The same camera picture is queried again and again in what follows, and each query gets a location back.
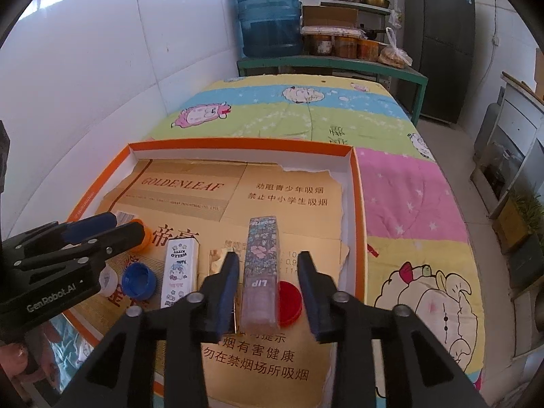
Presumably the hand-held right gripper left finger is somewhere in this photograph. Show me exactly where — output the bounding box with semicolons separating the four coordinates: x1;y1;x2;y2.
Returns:
55;252;241;408

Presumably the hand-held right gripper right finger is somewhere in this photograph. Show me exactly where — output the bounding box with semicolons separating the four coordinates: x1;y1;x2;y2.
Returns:
297;252;489;408

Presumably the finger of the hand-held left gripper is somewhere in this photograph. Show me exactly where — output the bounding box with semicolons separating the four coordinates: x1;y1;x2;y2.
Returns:
9;221;146;284
0;211;120;256

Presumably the red plastic cap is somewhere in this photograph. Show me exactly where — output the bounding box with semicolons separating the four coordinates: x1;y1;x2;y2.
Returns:
276;281;304;326

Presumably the orange plastic cap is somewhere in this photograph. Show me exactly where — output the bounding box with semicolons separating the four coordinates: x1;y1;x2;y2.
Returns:
131;218;153;251

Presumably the clear floral rectangular box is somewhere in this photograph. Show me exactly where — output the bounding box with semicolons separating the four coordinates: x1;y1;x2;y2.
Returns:
240;215;282;336

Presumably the blue plastic cap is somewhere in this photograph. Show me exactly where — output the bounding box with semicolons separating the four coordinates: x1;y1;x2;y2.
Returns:
121;262;159;301

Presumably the white plastic cap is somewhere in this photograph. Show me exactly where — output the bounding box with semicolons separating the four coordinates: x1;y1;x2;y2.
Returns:
96;266;119;298

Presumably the white printed small box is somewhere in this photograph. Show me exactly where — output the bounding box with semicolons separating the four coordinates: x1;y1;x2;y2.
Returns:
160;237;201;309

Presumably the orange-rimmed cardboard box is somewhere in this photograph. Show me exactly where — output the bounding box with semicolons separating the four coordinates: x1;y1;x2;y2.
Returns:
59;138;375;408

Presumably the person's left hand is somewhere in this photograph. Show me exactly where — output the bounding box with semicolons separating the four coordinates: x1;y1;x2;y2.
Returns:
0;342;31;377

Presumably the tan cardboard liner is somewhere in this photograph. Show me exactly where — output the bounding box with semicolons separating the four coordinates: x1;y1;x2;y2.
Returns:
85;159;352;408

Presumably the printed cartoon blanket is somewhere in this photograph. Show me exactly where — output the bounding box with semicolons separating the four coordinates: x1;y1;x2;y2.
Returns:
25;74;486;408

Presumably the planter box with plants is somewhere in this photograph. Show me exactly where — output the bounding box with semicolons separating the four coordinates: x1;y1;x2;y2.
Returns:
492;187;544;256

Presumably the green table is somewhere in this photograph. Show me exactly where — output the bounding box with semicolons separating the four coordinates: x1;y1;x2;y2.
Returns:
236;54;428;126

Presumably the orange food jar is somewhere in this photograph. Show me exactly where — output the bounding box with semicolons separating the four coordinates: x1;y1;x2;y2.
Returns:
308;34;335;57
334;36;360;58
359;39;381;61

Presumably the plastic bag of food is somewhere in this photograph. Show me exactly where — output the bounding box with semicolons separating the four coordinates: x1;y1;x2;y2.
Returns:
378;27;413;69

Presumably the blue water jug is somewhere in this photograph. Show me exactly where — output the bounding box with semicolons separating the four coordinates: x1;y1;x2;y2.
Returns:
235;0;304;58

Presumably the white cabinet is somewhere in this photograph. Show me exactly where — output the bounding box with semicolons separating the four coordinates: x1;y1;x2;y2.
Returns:
471;71;544;222

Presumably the black pan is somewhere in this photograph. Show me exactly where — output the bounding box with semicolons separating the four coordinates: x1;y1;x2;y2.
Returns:
356;23;386;40

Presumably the dark grey refrigerator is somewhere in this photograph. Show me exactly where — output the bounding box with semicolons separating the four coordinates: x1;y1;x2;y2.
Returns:
402;0;476;125

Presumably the brown cardboard box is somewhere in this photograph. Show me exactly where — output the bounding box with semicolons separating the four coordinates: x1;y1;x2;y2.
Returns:
302;6;359;27

